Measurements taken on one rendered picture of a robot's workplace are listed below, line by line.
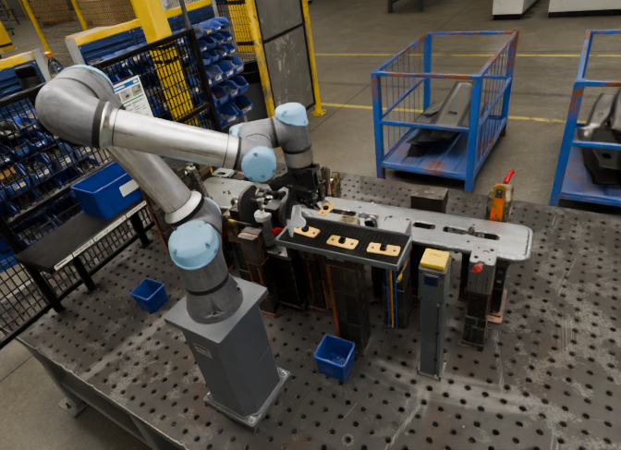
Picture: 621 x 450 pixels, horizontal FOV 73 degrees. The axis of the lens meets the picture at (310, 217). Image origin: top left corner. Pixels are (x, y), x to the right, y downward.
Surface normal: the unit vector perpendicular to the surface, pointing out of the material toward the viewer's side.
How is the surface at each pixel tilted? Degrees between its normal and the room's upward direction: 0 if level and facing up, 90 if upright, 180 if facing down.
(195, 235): 7
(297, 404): 0
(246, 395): 91
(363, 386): 0
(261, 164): 90
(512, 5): 90
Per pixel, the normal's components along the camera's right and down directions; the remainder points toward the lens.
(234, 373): 0.24, 0.52
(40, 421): -0.14, -0.82
